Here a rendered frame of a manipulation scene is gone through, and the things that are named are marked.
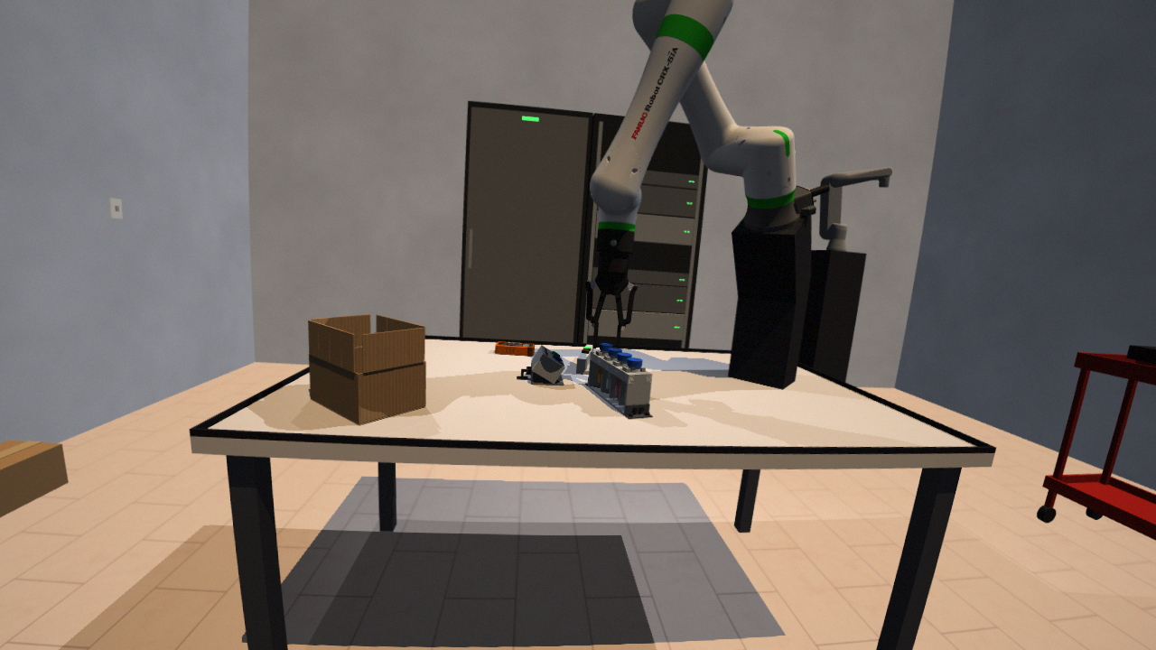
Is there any orange digital multimeter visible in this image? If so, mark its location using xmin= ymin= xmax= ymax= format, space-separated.
xmin=495 ymin=342 xmax=535 ymax=356

